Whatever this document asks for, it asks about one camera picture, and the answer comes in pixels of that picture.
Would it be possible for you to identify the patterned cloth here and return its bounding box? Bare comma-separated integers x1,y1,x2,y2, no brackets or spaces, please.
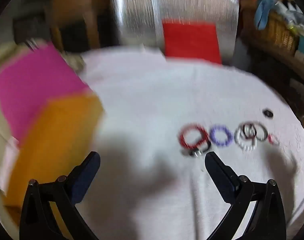
64,52,86,70

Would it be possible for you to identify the silver insulation panel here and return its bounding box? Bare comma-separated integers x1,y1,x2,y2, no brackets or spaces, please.
112,0,240,60

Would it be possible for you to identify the purple bead bracelet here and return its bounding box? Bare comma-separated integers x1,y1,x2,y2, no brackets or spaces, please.
209,125,233,147

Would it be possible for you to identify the blue cloth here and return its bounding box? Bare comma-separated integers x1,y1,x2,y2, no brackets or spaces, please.
253,0,276,30

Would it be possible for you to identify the pink cushion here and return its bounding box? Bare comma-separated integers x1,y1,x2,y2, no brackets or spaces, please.
0,42,92,145

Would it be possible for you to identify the white bead bracelet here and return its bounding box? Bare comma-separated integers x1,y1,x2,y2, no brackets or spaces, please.
234,126,258,152

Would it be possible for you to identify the wicker basket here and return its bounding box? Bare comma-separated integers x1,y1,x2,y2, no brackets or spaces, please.
242,5,303,55

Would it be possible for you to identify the metal bangle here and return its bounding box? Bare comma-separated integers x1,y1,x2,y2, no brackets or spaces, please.
243,121,269,142

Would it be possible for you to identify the wooden rack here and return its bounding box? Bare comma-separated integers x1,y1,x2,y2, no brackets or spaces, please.
52,0,112,50

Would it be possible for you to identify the red cushion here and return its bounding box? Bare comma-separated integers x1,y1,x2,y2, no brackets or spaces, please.
162,21,222,64

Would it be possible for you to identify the orange box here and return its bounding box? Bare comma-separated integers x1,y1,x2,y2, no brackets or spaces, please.
4,94,105,225

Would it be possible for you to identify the white blanket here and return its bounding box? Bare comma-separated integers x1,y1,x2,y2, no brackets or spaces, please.
79,46,304,240

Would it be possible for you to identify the black bracelet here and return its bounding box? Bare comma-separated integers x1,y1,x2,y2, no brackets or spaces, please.
182,142,212,157

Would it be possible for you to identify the red bead bracelet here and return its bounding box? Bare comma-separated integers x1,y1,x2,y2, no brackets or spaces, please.
178,125,210,153

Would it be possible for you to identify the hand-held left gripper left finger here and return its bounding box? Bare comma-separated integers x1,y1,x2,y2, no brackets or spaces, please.
19,151,101,240

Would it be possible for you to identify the dark wooden shelf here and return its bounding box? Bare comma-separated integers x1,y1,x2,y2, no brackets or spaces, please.
240,37,304,95

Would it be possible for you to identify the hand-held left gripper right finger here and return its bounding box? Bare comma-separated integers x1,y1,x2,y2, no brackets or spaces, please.
204,151,286,240

